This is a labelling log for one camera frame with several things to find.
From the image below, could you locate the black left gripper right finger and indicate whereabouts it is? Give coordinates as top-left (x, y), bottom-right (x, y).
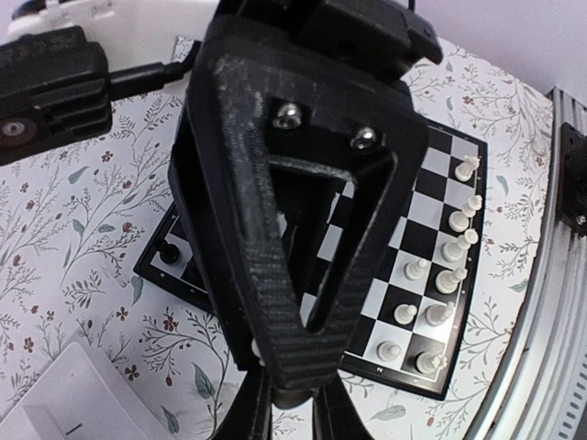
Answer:
top-left (312, 375), bottom-right (373, 440)

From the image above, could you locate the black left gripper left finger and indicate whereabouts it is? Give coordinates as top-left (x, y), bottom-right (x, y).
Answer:
top-left (211, 366), bottom-right (272, 440)

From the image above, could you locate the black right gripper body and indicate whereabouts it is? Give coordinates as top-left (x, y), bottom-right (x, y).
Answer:
top-left (209, 0), bottom-right (443, 83)

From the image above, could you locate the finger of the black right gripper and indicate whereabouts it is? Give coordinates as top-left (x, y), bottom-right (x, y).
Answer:
top-left (187, 38), bottom-right (428, 407)
top-left (168, 114), bottom-right (257, 371)

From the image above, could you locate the black white chessboard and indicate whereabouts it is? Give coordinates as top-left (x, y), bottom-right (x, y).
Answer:
top-left (134, 120), bottom-right (488, 401)

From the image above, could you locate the white chess piece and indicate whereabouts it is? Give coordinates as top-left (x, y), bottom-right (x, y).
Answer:
top-left (393, 303), bottom-right (418, 325)
top-left (441, 229), bottom-right (479, 262)
top-left (449, 195), bottom-right (482, 233)
top-left (251, 339), bottom-right (265, 367)

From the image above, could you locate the white chess knight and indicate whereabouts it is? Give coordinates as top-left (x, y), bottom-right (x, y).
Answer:
top-left (425, 302), bottom-right (456, 326)

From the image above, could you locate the white plastic tray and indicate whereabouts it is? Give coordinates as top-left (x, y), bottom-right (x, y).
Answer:
top-left (1, 343), bottom-right (172, 439)

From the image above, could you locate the black chess rook corner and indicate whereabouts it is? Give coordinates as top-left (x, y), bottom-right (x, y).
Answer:
top-left (157, 242), bottom-right (182, 266)

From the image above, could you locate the floral patterned table mat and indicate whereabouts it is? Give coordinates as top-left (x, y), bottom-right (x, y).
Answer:
top-left (1, 42), bottom-right (553, 439)

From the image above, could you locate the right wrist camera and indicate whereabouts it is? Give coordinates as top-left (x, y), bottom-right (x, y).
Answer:
top-left (1, 26), bottom-right (112, 166)

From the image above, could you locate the aluminium front rail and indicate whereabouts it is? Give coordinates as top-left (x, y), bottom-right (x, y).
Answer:
top-left (466, 88), bottom-right (586, 439)

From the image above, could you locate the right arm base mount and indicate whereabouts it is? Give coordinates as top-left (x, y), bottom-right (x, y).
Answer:
top-left (557, 122), bottom-right (586, 237)

